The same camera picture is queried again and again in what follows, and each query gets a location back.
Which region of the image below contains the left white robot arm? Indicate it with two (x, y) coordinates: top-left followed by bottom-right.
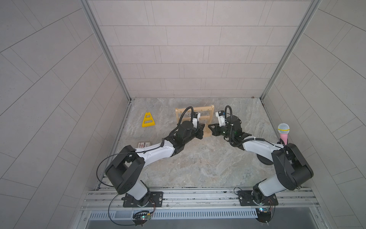
(104, 106), (205, 206)

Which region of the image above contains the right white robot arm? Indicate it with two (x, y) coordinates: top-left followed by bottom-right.
(209, 105), (314, 205)

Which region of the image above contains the wooden jewelry display stand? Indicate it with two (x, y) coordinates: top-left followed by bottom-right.
(175, 105), (214, 137)

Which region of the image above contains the black microphone stand base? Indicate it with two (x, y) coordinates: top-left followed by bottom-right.
(257, 154), (273, 166)

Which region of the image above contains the yellow triangular plastic piece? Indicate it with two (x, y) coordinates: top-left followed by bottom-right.
(142, 112), (155, 128)

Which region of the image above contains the pink toy microphone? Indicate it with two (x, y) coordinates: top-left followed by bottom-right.
(277, 123), (290, 145)

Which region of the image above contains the small card box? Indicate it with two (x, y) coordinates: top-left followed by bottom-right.
(137, 142), (152, 148)

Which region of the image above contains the white ventilation grille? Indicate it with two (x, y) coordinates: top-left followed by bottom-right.
(89, 209), (258, 220)

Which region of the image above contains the right green circuit board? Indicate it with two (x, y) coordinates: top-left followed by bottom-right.
(255, 208), (272, 224)

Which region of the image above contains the green circuit board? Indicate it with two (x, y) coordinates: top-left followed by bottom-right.
(132, 210), (152, 226)
(255, 208), (272, 224)

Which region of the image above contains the left green circuit board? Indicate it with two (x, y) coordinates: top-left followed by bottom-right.
(132, 210), (152, 226)

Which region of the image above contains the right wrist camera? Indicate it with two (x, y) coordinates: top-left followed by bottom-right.
(215, 110), (226, 127)

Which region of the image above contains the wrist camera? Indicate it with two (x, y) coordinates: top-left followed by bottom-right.
(215, 110), (226, 127)
(191, 112), (201, 129)

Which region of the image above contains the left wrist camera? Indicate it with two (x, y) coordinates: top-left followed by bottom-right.
(191, 112), (201, 129)

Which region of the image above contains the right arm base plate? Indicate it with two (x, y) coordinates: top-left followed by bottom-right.
(235, 190), (278, 206)

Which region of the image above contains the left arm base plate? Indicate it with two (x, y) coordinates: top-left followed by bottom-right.
(123, 191), (164, 208)

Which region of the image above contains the aluminium mounting rail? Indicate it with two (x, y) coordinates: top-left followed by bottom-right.
(81, 188), (319, 210)

